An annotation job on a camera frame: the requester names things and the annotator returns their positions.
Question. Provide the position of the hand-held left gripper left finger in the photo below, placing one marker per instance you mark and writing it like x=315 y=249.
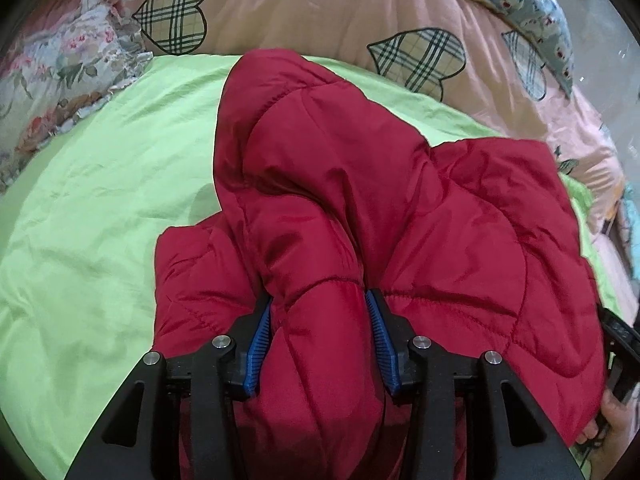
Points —
x=261 y=340

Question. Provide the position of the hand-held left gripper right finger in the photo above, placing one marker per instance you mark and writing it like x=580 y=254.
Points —
x=382 y=345

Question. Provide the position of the red quilted jacket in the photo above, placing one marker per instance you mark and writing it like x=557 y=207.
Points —
x=350 y=210

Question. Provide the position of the person's right hand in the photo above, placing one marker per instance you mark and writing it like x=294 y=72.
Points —
x=612 y=417

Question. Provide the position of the green bed blanket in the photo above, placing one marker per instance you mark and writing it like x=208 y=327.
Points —
x=75 y=235

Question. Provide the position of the pink duvet with plaid hearts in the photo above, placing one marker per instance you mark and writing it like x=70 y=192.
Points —
x=325 y=5

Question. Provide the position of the floral ruffled pillow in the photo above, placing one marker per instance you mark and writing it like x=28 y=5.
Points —
x=65 y=55

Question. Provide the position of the blue bear print pillow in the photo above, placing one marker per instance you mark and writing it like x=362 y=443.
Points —
x=525 y=5

